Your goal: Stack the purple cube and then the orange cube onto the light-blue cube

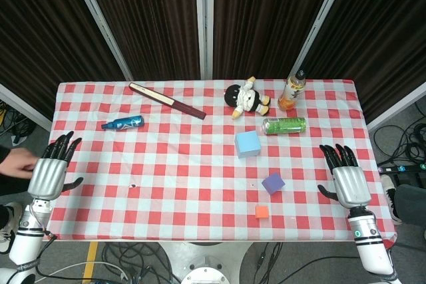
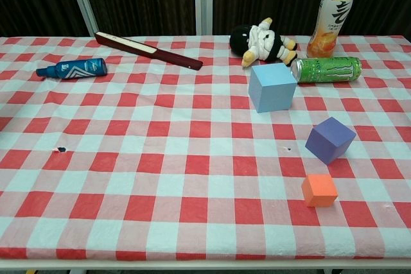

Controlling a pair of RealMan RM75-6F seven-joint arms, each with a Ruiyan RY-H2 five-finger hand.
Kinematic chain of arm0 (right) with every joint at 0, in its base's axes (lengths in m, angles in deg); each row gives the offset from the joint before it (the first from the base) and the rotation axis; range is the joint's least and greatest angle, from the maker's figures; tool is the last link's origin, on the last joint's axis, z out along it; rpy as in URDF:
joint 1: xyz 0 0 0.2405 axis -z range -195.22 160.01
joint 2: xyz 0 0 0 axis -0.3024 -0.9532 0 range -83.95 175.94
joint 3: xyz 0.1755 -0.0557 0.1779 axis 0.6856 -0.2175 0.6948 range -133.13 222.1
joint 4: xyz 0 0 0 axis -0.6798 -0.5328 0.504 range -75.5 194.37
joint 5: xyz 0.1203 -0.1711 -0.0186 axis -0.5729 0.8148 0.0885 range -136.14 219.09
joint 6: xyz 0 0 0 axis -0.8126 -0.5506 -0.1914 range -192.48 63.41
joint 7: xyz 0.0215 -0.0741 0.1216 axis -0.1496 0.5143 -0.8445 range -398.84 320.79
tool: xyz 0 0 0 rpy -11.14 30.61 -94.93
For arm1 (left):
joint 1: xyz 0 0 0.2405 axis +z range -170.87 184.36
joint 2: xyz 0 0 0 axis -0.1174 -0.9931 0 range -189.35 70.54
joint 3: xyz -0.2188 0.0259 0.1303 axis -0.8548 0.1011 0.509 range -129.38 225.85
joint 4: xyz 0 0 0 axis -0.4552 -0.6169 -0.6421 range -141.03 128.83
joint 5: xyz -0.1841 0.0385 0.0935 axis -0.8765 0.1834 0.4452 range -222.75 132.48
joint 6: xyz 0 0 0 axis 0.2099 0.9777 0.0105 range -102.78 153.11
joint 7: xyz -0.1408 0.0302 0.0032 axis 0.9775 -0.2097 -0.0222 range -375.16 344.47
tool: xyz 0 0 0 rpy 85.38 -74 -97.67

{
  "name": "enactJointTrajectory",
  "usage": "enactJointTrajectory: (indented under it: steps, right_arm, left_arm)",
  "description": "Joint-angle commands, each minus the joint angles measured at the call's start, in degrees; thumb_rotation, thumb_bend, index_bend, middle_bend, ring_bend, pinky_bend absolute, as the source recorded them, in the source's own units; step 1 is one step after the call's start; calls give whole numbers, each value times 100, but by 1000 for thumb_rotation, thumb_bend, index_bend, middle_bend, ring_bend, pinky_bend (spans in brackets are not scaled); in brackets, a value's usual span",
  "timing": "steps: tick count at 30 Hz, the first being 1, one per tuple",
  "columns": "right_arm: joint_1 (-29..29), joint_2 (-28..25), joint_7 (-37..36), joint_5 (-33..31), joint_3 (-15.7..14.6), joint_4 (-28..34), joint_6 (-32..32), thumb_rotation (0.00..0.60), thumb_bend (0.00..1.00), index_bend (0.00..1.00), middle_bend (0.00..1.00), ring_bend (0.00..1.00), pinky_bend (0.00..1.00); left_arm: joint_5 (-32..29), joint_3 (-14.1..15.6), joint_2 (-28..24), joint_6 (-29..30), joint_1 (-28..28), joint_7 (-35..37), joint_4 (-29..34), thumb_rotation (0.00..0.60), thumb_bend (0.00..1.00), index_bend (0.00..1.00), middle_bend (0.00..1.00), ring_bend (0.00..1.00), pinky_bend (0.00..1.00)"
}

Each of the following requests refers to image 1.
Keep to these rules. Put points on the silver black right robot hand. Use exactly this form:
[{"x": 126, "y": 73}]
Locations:
[{"x": 351, "y": 186}]

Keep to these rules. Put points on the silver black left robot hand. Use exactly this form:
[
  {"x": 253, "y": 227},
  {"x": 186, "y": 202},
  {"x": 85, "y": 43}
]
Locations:
[{"x": 46, "y": 177}]

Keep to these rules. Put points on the medium purple cube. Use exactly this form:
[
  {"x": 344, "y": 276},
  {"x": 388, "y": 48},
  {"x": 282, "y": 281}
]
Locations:
[{"x": 273, "y": 184}]

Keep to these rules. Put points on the small orange cube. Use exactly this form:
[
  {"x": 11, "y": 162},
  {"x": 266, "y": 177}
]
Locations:
[{"x": 262, "y": 212}]

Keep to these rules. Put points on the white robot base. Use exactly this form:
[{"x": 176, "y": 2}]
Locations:
[{"x": 206, "y": 257}]

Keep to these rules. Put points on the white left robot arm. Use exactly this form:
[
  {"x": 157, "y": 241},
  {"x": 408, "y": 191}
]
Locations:
[{"x": 23, "y": 244}]

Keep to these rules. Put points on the bare person hand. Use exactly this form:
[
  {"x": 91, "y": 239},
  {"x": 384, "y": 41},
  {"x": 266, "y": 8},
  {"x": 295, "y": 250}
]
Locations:
[{"x": 20, "y": 166}]

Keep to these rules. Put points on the white black sneaker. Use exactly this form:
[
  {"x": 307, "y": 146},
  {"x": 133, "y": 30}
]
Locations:
[{"x": 389, "y": 194}]

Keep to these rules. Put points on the dark trouser leg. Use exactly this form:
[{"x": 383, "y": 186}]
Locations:
[{"x": 412, "y": 201}]

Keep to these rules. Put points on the green drink can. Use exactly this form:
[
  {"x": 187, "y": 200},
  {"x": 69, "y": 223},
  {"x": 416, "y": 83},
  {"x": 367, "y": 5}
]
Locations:
[{"x": 284, "y": 125}]

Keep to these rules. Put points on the yellow floor tape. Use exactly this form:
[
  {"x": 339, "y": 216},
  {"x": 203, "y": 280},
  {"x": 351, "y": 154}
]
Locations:
[{"x": 90, "y": 260}]

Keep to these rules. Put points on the small blue bottle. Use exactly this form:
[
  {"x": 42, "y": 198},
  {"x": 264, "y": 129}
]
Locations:
[{"x": 126, "y": 122}]

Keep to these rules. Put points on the orange tea drink bottle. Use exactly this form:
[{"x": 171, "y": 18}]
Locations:
[{"x": 291, "y": 92}]

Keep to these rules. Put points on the large light blue cube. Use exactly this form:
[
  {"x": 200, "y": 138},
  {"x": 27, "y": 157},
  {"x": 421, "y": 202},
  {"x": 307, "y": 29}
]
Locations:
[{"x": 248, "y": 144}]

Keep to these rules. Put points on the black white plush doll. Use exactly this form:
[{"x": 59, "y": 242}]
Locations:
[{"x": 248, "y": 97}]

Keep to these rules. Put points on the red white checkered tablecloth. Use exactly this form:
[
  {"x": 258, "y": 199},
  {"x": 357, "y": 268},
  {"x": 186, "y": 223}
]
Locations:
[{"x": 183, "y": 171}]

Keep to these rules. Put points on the dark red folded fan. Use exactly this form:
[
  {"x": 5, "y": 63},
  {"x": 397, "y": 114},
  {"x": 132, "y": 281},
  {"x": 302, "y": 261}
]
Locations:
[{"x": 166, "y": 99}]

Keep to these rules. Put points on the dark corrugated partition panel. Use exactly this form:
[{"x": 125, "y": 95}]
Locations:
[
  {"x": 382, "y": 31},
  {"x": 149, "y": 14},
  {"x": 266, "y": 14},
  {"x": 40, "y": 31}
]

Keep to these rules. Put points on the white metal partition rail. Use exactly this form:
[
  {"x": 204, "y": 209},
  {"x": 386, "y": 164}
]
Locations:
[
  {"x": 20, "y": 103},
  {"x": 399, "y": 105}
]

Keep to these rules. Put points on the white metal partition post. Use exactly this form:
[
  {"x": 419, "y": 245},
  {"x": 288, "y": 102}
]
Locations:
[
  {"x": 100, "y": 21},
  {"x": 199, "y": 14},
  {"x": 317, "y": 21}
]

